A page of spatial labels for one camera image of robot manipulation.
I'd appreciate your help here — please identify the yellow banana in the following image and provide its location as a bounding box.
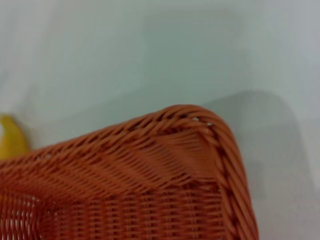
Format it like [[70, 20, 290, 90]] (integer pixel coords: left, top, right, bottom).
[[0, 113, 31, 160]]

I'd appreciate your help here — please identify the orange woven plastic basket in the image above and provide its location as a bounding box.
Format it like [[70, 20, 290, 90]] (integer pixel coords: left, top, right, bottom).
[[0, 104, 260, 240]]

